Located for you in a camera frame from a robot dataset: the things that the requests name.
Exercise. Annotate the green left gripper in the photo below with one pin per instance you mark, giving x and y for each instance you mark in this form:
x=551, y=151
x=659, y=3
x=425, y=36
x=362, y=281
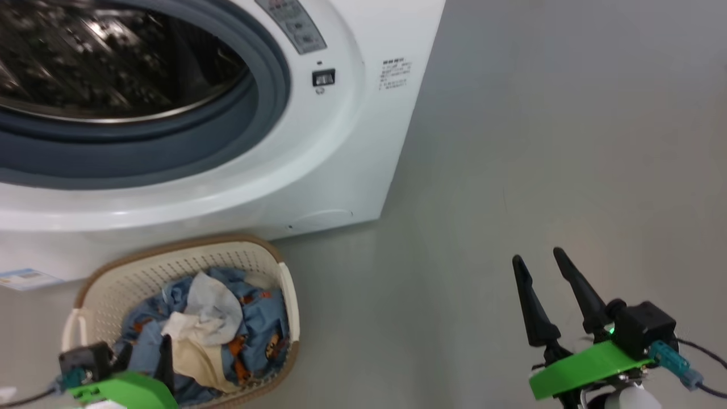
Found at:
x=125, y=392

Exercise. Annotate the round white filter cover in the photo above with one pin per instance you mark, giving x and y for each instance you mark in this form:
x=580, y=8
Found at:
x=321, y=220

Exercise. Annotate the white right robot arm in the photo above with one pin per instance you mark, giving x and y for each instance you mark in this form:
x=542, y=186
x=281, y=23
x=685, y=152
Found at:
x=630, y=400

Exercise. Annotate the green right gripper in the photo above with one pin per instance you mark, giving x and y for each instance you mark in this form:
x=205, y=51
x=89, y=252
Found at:
x=590, y=366

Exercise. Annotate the blue energy label sticker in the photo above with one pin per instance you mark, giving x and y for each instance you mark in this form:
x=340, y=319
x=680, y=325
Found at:
x=25, y=278

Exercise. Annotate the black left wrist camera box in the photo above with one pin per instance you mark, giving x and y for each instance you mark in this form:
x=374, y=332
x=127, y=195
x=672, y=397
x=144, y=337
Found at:
x=85, y=359

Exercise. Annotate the white and cream garment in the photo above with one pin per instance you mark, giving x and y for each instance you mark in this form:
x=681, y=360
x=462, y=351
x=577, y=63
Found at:
x=207, y=309

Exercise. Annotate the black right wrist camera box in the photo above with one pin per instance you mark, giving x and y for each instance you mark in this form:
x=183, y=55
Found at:
x=644, y=329

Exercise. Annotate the white front-load washing machine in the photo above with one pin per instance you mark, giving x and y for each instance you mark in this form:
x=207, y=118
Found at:
x=341, y=142

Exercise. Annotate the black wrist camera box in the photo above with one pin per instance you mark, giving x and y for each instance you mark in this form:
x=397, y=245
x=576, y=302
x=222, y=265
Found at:
x=644, y=329
x=85, y=359

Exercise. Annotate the cream perforated laundry basket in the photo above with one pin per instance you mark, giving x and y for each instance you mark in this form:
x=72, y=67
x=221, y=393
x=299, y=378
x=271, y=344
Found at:
x=136, y=272

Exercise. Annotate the grey curved instruction label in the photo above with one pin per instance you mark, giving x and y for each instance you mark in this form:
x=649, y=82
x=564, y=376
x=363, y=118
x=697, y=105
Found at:
x=295, y=25

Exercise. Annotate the blue patterned garment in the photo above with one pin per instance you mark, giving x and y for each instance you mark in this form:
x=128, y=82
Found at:
x=264, y=318

